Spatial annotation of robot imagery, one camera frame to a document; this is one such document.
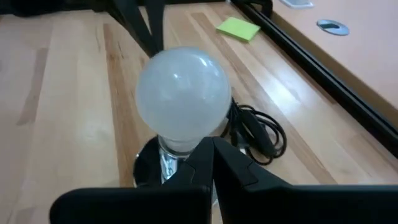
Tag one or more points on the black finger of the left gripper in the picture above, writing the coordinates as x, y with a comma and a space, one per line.
157, 18
132, 18

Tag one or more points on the white frosted light bulb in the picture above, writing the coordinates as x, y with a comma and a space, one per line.
183, 96

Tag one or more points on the grey round desk grommet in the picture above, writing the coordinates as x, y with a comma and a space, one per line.
332, 27

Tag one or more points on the black table edge rail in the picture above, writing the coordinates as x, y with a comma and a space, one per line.
326, 77

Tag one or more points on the yellow-green flat disc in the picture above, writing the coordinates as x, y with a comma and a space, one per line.
237, 28

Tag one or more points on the chrome lamp base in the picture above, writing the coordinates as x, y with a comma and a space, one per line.
146, 168

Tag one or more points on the white flat device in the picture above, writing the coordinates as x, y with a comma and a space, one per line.
295, 3

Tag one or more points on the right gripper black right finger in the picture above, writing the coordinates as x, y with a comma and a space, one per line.
295, 205

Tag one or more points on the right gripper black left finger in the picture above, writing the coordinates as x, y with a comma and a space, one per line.
140, 205

